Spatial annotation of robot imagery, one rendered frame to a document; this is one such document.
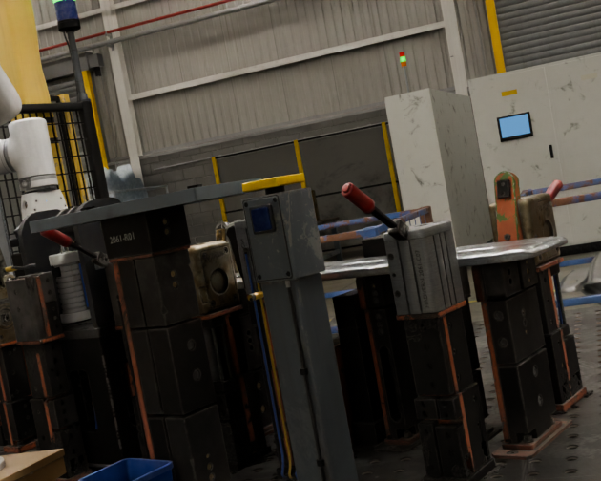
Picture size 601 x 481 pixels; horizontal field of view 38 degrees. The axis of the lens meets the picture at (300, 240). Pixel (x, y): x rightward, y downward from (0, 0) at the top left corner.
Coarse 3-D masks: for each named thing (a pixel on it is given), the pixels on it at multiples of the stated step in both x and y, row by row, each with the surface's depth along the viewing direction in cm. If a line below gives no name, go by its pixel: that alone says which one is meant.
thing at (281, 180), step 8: (280, 176) 111; (288, 176) 112; (296, 176) 113; (248, 184) 113; (256, 184) 112; (264, 184) 111; (272, 184) 110; (280, 184) 110; (288, 184) 114; (272, 192) 113
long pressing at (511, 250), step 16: (512, 240) 138; (528, 240) 134; (544, 240) 130; (560, 240) 130; (384, 256) 153; (464, 256) 126; (480, 256) 124; (496, 256) 123; (512, 256) 122; (528, 256) 122; (336, 272) 140; (352, 272) 138; (368, 272) 136; (384, 272) 134; (240, 288) 153
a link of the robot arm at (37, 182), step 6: (54, 174) 198; (24, 180) 195; (30, 180) 195; (36, 180) 195; (42, 180) 195; (48, 180) 196; (54, 180) 198; (24, 186) 195; (30, 186) 195; (36, 186) 195; (42, 186) 196; (48, 186) 197
